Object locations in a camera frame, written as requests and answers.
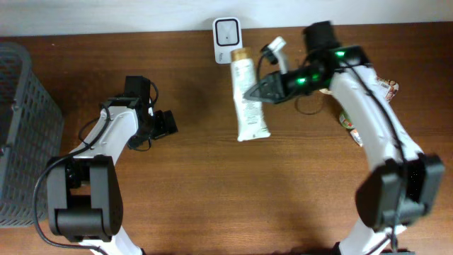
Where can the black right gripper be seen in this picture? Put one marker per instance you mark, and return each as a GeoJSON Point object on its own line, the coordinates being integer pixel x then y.
{"type": "Point", "coordinates": [275, 87]}

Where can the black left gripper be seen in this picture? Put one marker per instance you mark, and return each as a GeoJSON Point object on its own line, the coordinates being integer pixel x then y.
{"type": "Point", "coordinates": [166, 123]}

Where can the white tube with brown cap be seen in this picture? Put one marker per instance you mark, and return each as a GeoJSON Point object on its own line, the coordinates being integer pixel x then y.
{"type": "Point", "coordinates": [251, 121]}

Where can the green lid jar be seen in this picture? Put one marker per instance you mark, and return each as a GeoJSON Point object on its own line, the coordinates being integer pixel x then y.
{"type": "Point", "coordinates": [345, 121]}

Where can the beige brown snack bag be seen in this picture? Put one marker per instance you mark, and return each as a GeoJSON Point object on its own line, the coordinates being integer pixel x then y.
{"type": "Point", "coordinates": [385, 89]}

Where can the orange tissue packet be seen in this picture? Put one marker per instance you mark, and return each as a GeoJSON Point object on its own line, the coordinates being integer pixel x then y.
{"type": "Point", "coordinates": [355, 135]}

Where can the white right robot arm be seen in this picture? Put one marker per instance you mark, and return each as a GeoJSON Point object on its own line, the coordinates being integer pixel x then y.
{"type": "Point", "coordinates": [403, 181]}

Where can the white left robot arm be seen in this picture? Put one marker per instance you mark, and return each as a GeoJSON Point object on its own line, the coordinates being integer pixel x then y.
{"type": "Point", "coordinates": [83, 195]}

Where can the white barcode scanner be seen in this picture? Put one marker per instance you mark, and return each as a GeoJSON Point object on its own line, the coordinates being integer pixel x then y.
{"type": "Point", "coordinates": [226, 37]}

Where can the dark grey plastic basket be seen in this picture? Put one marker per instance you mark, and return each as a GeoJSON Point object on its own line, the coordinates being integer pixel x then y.
{"type": "Point", "coordinates": [31, 131]}

